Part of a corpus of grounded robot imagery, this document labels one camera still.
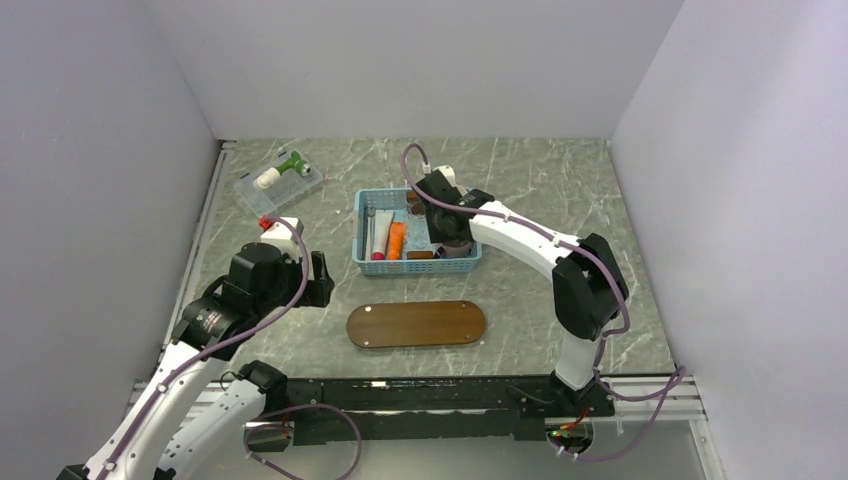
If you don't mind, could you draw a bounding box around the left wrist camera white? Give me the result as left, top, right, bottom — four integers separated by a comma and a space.
259, 215, 302, 259

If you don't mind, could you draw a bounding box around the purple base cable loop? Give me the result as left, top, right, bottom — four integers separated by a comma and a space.
242, 401, 363, 480

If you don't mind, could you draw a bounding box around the brown oval wooden tray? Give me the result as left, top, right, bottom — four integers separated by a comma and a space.
346, 300, 486, 349

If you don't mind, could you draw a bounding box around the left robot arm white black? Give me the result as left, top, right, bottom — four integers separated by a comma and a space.
59, 242, 334, 479

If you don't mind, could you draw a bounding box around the clear plastic storage box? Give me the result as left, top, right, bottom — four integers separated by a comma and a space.
234, 150, 324, 217

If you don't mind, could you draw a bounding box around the white toothpaste tube red cap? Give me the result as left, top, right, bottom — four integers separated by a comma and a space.
371, 210, 395, 261

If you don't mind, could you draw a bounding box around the purple grey mug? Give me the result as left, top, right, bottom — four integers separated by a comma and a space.
433, 240, 474, 259

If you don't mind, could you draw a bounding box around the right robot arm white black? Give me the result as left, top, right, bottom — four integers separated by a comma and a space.
414, 171, 629, 415

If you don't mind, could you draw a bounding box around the orange toothpaste tube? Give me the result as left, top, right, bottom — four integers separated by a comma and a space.
386, 222, 406, 261

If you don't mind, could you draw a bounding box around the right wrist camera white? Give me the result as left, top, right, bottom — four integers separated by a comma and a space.
432, 165, 457, 186

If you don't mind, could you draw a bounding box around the clear acrylic holder wooden base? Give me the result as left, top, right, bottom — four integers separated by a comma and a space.
404, 191, 435, 260

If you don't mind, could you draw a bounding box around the green white toy bottle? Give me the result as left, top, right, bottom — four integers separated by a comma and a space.
253, 150, 312, 190

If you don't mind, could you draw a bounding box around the light blue plastic basket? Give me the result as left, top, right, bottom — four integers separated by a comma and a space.
351, 187, 483, 276

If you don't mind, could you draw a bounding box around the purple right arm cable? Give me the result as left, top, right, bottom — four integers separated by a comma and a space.
400, 142, 688, 464

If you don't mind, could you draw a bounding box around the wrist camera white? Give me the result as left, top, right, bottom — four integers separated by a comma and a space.
259, 215, 302, 259
432, 165, 457, 186

